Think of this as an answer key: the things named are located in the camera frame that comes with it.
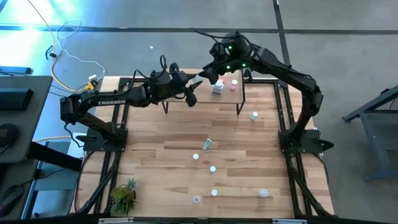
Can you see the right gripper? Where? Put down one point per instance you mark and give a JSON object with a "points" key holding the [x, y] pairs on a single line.
{"points": [[221, 67]]}

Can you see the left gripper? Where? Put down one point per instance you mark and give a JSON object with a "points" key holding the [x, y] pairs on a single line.
{"points": [[177, 82]]}

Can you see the small white medicine bottle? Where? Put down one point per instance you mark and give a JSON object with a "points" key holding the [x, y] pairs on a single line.
{"points": [[195, 156], [214, 192]]}

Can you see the clear bottle frosted white cap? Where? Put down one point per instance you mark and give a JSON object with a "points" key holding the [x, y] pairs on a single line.
{"points": [[196, 199]]}

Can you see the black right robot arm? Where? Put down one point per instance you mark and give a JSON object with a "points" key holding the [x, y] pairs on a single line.
{"points": [[295, 77]]}

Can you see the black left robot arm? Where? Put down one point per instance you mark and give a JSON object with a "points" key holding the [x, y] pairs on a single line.
{"points": [[109, 101]]}

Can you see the wooden shelf black metal legs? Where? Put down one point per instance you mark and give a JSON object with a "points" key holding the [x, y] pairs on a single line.
{"points": [[214, 98]]}

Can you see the potted succulent plant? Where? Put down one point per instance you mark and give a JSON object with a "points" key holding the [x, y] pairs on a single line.
{"points": [[123, 197]]}

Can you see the black desk beam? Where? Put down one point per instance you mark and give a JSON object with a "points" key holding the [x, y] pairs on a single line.
{"points": [[53, 157]]}

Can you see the grey desk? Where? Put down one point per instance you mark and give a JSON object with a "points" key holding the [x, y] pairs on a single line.
{"points": [[28, 124]]}

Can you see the flat black device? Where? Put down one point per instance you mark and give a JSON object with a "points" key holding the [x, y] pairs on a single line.
{"points": [[15, 70]]}

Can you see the black box on desk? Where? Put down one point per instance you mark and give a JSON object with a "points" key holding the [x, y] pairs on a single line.
{"points": [[15, 98]]}

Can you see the round black speaker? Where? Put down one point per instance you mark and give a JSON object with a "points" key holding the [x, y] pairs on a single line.
{"points": [[7, 135]]}

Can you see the black aluminium table frame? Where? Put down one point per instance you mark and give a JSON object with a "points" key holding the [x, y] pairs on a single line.
{"points": [[264, 81]]}

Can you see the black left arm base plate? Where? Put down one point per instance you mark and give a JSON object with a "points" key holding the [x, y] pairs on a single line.
{"points": [[96, 144]]}

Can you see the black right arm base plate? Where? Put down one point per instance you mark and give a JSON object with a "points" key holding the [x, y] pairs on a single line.
{"points": [[306, 146]]}

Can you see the white frame bracket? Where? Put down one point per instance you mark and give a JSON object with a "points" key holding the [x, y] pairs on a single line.
{"points": [[115, 220], [289, 221]]}

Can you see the grey metal table frame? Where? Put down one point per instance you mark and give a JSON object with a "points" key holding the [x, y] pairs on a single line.
{"points": [[370, 140]]}

